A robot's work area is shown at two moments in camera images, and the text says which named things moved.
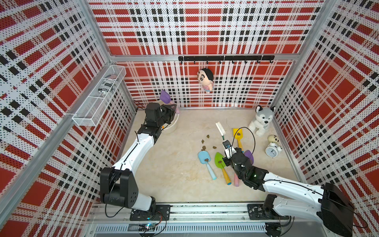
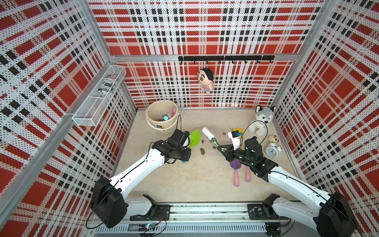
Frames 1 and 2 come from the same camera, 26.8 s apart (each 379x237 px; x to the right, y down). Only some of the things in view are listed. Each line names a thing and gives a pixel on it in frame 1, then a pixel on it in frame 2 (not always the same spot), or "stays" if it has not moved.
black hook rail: [232, 58] stays
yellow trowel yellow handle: [238, 134] stays
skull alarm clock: [274, 147] stays
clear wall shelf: [90, 112] stays
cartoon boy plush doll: [205, 78] stays
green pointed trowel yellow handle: [219, 160] to [194, 138]
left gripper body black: [161, 121] to [182, 154]
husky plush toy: [263, 117] stays
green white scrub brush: [220, 130] to [206, 131]
